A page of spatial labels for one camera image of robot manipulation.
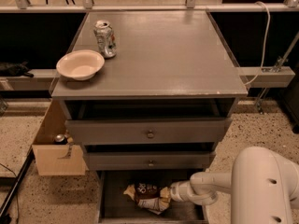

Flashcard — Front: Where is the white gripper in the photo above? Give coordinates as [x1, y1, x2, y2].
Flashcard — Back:
[160, 181, 193, 202]

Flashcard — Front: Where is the brown chip bag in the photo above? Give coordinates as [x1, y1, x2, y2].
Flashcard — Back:
[123, 182, 171, 215]

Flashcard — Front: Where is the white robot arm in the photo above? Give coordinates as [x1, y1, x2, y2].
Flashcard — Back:
[169, 147, 299, 224]

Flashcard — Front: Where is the bottom grey drawer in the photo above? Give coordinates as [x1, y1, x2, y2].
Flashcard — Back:
[96, 170, 208, 224]

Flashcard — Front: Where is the top grey drawer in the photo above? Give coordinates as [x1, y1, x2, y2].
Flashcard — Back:
[65, 119, 232, 145]

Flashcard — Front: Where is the grey drawer cabinet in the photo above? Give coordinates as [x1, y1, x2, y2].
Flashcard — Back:
[50, 10, 249, 173]

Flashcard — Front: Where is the cardboard box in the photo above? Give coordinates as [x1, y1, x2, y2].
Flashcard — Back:
[32, 101, 86, 176]

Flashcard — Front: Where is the can in cardboard box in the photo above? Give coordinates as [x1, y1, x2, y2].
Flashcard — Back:
[54, 134, 67, 145]

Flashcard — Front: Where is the white bowl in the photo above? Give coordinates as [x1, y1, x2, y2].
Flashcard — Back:
[56, 49, 105, 81]

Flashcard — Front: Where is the crushed soda can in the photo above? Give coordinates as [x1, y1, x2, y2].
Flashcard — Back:
[93, 20, 117, 59]

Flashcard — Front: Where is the black object on ledge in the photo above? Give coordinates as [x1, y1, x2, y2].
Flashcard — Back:
[0, 62, 34, 77]

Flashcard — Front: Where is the black floor rail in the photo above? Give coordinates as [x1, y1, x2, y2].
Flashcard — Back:
[0, 150, 34, 224]

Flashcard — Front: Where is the white cable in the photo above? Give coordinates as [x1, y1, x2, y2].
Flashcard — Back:
[243, 1, 272, 87]

